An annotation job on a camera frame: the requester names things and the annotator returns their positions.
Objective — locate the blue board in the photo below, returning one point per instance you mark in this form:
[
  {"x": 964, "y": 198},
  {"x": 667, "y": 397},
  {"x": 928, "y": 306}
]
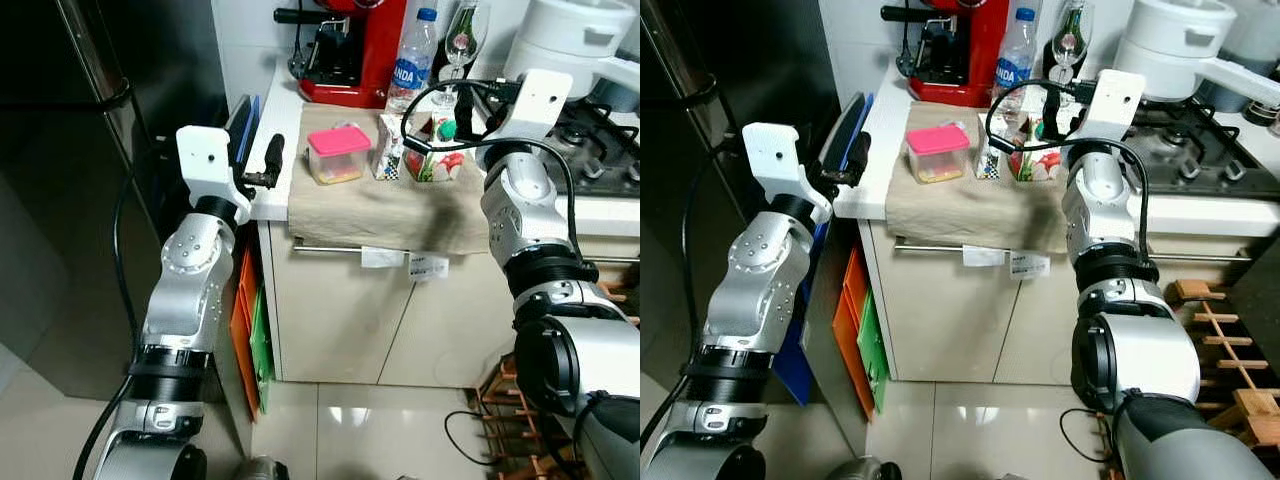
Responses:
[
  {"x": 805, "y": 370},
  {"x": 243, "y": 125}
]

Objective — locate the grey left robot foot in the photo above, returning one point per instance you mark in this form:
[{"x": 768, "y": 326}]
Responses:
[{"x": 865, "y": 469}]

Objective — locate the white pot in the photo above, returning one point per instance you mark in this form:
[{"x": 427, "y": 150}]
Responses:
[
  {"x": 570, "y": 35},
  {"x": 1175, "y": 40}
]

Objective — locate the white kitchen cabinet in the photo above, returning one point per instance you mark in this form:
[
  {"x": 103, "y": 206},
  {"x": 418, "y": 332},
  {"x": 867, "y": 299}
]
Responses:
[
  {"x": 950, "y": 320},
  {"x": 340, "y": 320}
]

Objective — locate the beige cloth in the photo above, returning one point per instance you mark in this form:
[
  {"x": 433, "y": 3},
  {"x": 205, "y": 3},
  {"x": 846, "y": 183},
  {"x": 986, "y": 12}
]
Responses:
[
  {"x": 350, "y": 215},
  {"x": 950, "y": 215}
]

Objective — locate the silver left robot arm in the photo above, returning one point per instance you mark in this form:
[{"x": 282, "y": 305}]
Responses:
[
  {"x": 760, "y": 300},
  {"x": 185, "y": 300}
]

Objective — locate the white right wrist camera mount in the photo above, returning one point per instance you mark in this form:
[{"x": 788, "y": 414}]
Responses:
[
  {"x": 1110, "y": 100},
  {"x": 535, "y": 100}
]

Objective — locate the orange board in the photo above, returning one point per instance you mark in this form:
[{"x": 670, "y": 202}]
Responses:
[
  {"x": 850, "y": 340},
  {"x": 242, "y": 330}
]

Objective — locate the strawberry print carton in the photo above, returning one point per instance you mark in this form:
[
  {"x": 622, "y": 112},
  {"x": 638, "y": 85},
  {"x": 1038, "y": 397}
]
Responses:
[
  {"x": 1035, "y": 167},
  {"x": 430, "y": 167}
]

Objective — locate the printed white label tag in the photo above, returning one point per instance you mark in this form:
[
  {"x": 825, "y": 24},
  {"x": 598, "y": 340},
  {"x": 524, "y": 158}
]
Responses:
[
  {"x": 430, "y": 267},
  {"x": 1030, "y": 265}
]

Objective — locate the plain white label tag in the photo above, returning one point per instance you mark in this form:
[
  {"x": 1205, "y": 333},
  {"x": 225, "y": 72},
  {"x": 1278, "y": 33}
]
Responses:
[
  {"x": 985, "y": 256},
  {"x": 383, "y": 257}
]

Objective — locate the red coffee machine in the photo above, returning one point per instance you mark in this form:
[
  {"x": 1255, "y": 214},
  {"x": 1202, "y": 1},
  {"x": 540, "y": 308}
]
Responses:
[
  {"x": 950, "y": 60},
  {"x": 350, "y": 60}
]

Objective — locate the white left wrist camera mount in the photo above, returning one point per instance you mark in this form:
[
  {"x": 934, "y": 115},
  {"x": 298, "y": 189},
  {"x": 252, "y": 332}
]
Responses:
[
  {"x": 775, "y": 160},
  {"x": 205, "y": 160}
]

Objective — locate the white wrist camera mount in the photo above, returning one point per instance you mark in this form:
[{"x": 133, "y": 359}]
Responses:
[
  {"x": 205, "y": 160},
  {"x": 535, "y": 100},
  {"x": 775, "y": 160},
  {"x": 1110, "y": 100}
]

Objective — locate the wooden pallet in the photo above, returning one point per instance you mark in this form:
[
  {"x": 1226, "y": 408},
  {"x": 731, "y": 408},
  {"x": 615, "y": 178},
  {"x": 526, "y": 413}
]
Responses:
[
  {"x": 500, "y": 405},
  {"x": 1215, "y": 330}
]

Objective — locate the wine glass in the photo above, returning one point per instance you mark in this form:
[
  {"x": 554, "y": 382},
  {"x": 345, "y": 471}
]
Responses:
[
  {"x": 1070, "y": 35},
  {"x": 465, "y": 35}
]

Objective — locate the pink lid plastic container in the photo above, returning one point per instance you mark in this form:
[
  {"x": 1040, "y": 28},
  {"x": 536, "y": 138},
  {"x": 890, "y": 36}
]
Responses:
[
  {"x": 338, "y": 140},
  {"x": 937, "y": 140}
]

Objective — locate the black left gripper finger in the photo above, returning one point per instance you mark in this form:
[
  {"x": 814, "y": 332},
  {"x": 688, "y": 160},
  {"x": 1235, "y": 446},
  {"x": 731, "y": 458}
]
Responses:
[
  {"x": 858, "y": 155},
  {"x": 274, "y": 155}
]

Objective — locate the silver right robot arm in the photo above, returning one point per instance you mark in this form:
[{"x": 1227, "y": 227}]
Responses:
[
  {"x": 1140, "y": 360},
  {"x": 560, "y": 330}
]

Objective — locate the black gas stove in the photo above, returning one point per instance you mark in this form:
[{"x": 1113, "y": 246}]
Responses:
[
  {"x": 605, "y": 150},
  {"x": 1210, "y": 150}
]

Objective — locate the green board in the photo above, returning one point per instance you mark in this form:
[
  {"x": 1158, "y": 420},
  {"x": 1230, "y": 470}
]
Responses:
[
  {"x": 262, "y": 350},
  {"x": 872, "y": 350}
]

